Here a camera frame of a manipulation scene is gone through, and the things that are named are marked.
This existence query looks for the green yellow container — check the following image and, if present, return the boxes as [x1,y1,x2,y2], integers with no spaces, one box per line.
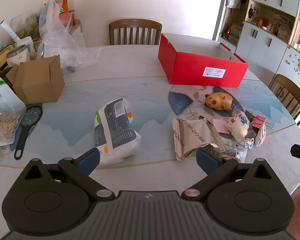
[0,44,15,75]

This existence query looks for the white wall cabinet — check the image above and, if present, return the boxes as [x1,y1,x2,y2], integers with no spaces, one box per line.
[217,0,300,87]

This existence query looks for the white noodle bag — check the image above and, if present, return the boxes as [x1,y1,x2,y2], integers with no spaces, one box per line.
[94,97,142,165]

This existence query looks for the white cup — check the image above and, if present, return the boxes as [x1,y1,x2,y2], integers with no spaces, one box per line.
[14,36,33,62]

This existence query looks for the white lint roller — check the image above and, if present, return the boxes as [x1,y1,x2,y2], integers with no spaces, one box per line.
[0,19,22,42]

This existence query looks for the wooden chair with black seat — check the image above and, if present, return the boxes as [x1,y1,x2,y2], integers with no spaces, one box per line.
[109,19,163,46]

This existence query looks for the bagged white toy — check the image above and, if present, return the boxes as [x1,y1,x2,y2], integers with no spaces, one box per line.
[226,112,252,139]

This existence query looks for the red cardboard box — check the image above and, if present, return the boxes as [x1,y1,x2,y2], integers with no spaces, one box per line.
[157,33,249,88]

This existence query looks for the pink binder clip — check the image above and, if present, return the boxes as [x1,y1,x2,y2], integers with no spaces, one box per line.
[250,114,275,129]

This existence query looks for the small clear snack packet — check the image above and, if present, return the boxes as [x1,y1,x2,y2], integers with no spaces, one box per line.
[254,124,267,147]

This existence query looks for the yellow spotted squishy toy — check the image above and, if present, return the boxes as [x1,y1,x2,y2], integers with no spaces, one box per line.
[204,92,232,111]

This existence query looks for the cardboard storage boxes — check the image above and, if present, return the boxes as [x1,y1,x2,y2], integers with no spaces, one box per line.
[227,23,243,46]

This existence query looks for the orange carton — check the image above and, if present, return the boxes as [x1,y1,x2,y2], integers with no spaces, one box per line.
[56,0,75,27]

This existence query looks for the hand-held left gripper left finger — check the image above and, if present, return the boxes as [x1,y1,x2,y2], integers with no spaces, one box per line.
[24,147,116,201]

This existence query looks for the black strainer spoon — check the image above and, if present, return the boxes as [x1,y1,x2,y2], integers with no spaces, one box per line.
[14,105,43,160]

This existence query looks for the white mug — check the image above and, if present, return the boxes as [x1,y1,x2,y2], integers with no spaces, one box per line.
[6,45,29,67]

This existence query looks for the brown cardboard box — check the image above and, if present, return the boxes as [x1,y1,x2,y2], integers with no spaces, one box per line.
[5,54,65,105]

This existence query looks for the clear printed plastic packet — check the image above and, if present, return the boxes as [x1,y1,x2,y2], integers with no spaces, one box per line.
[221,139,248,162]

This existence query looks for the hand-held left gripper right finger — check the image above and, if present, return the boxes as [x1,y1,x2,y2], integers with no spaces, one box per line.
[181,147,273,202]

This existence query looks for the clear plastic bag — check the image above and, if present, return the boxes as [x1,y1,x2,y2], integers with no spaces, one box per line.
[37,0,102,73]

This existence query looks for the brown snack packet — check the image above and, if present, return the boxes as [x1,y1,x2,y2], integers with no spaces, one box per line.
[172,116,226,161]

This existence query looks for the clear bag of cereal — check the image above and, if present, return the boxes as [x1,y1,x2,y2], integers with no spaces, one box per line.
[0,72,27,146]

